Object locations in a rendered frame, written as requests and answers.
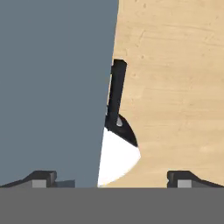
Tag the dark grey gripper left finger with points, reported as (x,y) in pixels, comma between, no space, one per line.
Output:
(40,178)

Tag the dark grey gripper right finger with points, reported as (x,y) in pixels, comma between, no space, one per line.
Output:
(186,179)

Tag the grey blue drawer front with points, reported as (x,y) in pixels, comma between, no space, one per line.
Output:
(52,87)

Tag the wooden drawer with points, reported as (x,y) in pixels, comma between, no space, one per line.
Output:
(172,93)

